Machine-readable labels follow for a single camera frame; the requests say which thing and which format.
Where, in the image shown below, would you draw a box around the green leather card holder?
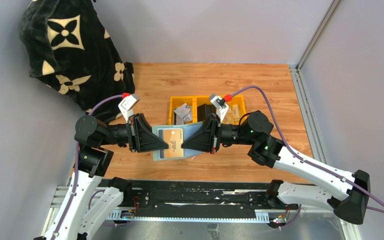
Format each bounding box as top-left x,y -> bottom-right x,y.
152,122 -> 203,161

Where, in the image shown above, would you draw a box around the gold credit card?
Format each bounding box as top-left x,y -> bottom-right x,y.
157,128 -> 184,160

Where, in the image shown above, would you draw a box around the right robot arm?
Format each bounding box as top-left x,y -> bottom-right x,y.
181,110 -> 370,225

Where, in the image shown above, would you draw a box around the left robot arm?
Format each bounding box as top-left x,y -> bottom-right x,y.
39,113 -> 169,240

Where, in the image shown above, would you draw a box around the black cards in middle bin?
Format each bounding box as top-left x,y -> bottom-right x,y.
197,103 -> 216,122

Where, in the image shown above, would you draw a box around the beige cards in right bin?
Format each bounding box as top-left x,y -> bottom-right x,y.
223,104 -> 242,125

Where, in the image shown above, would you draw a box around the silver cards in left bin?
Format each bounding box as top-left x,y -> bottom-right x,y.
173,103 -> 193,125

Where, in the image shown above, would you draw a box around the right yellow plastic bin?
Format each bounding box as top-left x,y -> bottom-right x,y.
222,95 -> 247,125

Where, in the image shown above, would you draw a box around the yellow plastic bin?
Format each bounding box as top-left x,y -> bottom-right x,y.
196,96 -> 217,122
222,95 -> 247,125
168,96 -> 198,125

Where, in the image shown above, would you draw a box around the middle yellow plastic bin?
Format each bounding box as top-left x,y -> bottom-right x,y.
196,96 -> 217,122

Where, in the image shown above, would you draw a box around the left yellow plastic bin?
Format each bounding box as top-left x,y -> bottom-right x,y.
168,96 -> 198,125

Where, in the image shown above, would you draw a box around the black floral patterned blanket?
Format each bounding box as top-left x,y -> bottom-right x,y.
18,0 -> 135,123

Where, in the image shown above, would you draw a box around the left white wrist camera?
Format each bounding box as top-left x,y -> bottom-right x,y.
118,93 -> 140,122

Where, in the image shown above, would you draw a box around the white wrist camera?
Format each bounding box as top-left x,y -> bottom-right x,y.
118,93 -> 140,122
209,93 -> 230,122

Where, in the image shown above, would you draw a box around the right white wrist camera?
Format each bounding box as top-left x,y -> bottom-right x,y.
209,93 -> 230,122

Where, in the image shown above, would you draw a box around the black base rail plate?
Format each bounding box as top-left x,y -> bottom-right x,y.
132,180 -> 287,219

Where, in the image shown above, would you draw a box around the aluminium frame rail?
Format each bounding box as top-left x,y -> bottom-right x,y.
289,0 -> 342,151

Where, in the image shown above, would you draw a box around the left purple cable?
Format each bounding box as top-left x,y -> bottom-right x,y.
49,93 -> 130,240

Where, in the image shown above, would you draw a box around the purple cable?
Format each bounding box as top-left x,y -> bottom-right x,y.
49,93 -> 130,240
228,85 -> 384,229

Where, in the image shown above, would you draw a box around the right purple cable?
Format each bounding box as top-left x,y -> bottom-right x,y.
228,85 -> 384,229

